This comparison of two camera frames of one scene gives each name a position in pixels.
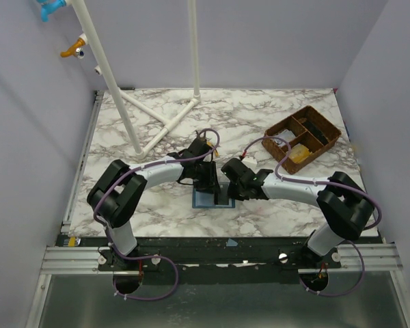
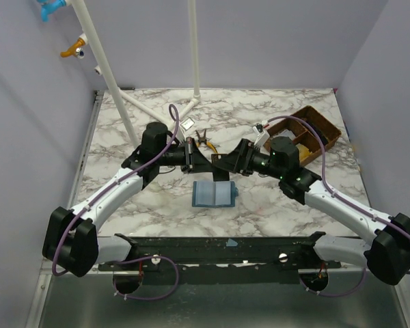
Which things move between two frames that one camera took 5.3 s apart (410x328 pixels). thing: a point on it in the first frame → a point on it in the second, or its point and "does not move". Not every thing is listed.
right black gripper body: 233,191 → 242,158
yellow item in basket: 299,153 does not move
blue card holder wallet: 205,200 does not move
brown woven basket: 308,133 does not move
